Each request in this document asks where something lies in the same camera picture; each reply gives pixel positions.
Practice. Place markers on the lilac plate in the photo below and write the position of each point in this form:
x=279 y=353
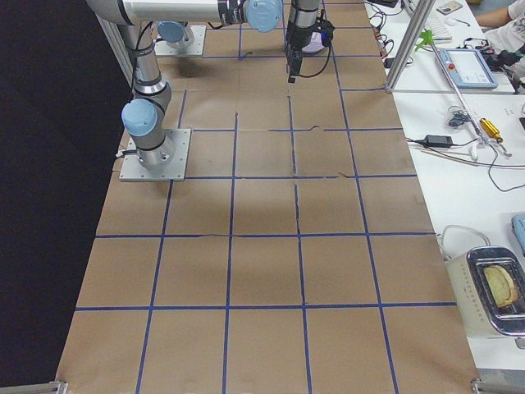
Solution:
x=315 y=45

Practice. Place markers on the white toaster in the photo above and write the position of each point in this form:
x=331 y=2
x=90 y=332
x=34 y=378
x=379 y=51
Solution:
x=482 y=318

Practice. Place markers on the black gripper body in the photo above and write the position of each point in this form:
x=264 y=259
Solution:
x=296 y=39

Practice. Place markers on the yellow handled tool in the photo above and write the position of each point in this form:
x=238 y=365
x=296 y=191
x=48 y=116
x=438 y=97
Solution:
x=491 y=130

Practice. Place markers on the person forearm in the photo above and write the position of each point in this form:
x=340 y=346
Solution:
x=506 y=23

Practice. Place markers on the blue teach pendant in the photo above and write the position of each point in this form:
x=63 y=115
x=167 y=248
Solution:
x=467 y=68

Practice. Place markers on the green clip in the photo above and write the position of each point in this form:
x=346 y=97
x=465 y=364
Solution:
x=427 y=40

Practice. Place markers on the toast slice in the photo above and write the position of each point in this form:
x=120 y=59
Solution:
x=503 y=289

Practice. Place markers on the black power brick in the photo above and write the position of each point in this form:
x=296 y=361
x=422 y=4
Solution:
x=438 y=141

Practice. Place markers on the aluminium frame post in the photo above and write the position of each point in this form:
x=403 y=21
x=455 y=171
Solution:
x=415 y=28

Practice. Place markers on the long metal rod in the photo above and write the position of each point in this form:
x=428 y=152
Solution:
x=455 y=86

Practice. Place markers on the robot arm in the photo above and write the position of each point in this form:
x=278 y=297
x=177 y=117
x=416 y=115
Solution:
x=305 y=18
x=143 y=115

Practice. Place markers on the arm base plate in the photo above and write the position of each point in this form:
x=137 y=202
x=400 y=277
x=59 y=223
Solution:
x=166 y=163
x=177 y=40

